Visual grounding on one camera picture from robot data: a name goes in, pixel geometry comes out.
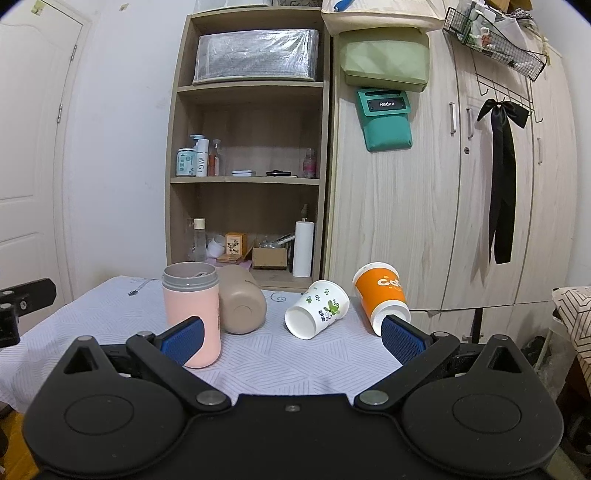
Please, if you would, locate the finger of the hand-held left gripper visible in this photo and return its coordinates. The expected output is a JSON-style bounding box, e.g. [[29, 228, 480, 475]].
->
[[0, 278, 57, 348]]

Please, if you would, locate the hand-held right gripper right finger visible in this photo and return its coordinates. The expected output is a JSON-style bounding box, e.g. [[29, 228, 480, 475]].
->
[[355, 315, 533, 413]]

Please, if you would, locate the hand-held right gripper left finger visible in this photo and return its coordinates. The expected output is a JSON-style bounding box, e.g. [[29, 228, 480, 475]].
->
[[60, 316, 232, 414]]

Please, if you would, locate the white green-print paper cup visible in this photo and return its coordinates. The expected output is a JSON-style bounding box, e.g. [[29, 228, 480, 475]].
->
[[284, 280, 350, 341]]

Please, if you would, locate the pink tumbler cup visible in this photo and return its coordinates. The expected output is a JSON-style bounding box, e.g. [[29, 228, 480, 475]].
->
[[161, 261, 221, 369]]

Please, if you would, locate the orange paper cup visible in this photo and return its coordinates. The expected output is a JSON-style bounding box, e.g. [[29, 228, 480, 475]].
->
[[352, 262, 411, 337]]

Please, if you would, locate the beige tumbler cup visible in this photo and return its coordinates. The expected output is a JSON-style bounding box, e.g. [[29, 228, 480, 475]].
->
[[217, 266, 269, 335]]

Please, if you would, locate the white patterned tablecloth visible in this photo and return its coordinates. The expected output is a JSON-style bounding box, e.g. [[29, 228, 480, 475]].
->
[[0, 275, 403, 416]]

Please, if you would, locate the clear bottle beige cap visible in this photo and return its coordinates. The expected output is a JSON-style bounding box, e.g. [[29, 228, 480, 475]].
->
[[191, 218, 207, 263]]

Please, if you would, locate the wooden flower-print box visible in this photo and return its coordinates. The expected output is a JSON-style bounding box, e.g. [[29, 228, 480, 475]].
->
[[217, 232, 249, 264]]

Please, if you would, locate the cardboard box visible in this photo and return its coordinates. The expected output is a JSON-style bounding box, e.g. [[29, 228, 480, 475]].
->
[[252, 247, 288, 270]]

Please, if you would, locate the light wooden wardrobe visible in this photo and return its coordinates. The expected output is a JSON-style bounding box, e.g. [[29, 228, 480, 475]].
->
[[323, 0, 583, 320]]

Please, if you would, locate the white paper towel roll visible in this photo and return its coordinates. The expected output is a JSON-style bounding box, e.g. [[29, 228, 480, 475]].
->
[[292, 220, 315, 278]]

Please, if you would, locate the white door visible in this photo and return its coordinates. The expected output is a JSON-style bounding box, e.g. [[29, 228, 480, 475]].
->
[[0, 4, 89, 308]]

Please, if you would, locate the geometric patterned pillow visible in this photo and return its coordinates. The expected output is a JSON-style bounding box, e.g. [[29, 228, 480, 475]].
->
[[551, 286, 591, 361]]

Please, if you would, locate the white and blue jar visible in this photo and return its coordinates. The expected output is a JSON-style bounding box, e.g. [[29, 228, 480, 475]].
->
[[175, 148, 197, 177]]

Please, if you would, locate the white pump bottle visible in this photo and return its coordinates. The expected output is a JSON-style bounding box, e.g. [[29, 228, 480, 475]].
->
[[190, 135, 209, 177]]

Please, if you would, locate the black ribbon bow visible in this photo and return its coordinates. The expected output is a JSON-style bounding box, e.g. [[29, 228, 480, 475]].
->
[[477, 98, 529, 265]]

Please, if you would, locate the teal pouch bag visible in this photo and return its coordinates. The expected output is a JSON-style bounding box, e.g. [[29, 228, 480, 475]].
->
[[355, 87, 413, 152]]

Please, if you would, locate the wooden shelf unit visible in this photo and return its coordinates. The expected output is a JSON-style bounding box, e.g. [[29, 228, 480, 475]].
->
[[165, 7, 331, 292]]

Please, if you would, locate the black over-door hook rack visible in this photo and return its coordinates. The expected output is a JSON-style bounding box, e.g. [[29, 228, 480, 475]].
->
[[470, 46, 543, 124]]

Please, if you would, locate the green padded bag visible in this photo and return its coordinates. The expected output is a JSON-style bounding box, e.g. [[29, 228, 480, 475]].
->
[[339, 28, 431, 93]]

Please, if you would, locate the plastic-wrapped storage box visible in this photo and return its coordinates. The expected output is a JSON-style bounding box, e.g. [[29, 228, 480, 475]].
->
[[193, 28, 320, 85]]

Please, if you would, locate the cream fabric bag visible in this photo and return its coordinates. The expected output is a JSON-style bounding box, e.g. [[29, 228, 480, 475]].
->
[[321, 0, 448, 34]]

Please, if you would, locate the black wire basket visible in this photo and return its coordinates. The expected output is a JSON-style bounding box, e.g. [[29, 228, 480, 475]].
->
[[443, 6, 550, 81]]

